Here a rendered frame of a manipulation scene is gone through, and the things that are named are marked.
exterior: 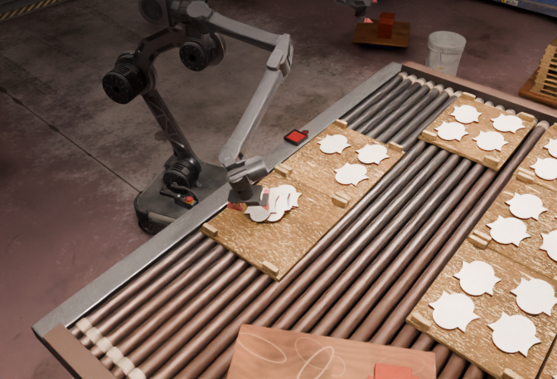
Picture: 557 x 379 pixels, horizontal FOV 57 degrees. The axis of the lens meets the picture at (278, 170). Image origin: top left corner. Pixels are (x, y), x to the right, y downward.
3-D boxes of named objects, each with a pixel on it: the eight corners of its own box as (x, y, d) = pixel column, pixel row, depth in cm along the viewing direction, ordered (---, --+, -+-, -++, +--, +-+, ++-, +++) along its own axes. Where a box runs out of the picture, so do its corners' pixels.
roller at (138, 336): (99, 366, 145) (95, 357, 142) (426, 87, 258) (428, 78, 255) (110, 376, 142) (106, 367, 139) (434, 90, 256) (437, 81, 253)
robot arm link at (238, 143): (278, 66, 181) (271, 47, 171) (292, 70, 179) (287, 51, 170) (223, 171, 169) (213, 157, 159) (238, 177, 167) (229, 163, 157)
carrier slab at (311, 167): (275, 172, 202) (275, 168, 201) (333, 124, 226) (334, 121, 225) (350, 210, 185) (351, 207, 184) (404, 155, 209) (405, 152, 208)
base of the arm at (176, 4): (181, 18, 201) (176, -13, 193) (199, 21, 199) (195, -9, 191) (169, 27, 195) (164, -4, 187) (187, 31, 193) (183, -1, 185)
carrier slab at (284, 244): (200, 231, 178) (200, 228, 177) (274, 172, 202) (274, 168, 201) (278, 283, 161) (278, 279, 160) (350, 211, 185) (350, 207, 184)
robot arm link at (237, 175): (223, 170, 160) (227, 183, 156) (243, 161, 160) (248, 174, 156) (230, 182, 165) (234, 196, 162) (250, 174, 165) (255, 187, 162)
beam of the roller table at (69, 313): (36, 337, 154) (29, 326, 150) (390, 70, 275) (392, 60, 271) (51, 354, 150) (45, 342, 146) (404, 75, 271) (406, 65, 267)
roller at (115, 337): (89, 356, 147) (84, 346, 144) (417, 84, 261) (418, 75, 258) (99, 366, 145) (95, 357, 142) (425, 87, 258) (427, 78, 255)
